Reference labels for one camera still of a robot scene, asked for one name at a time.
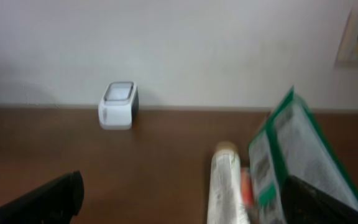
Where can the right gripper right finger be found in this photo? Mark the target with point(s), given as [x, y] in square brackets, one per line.
[304, 204]

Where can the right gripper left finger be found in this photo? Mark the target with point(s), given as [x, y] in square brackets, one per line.
[57, 201]

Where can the orange tissue pack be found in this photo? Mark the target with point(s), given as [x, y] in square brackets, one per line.
[246, 188]

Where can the green wipes packet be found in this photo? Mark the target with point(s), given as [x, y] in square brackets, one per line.
[290, 142]

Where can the white cream tube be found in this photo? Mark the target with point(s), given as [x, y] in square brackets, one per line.
[225, 203]

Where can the white barcode scanner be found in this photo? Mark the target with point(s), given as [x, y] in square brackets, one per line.
[119, 106]

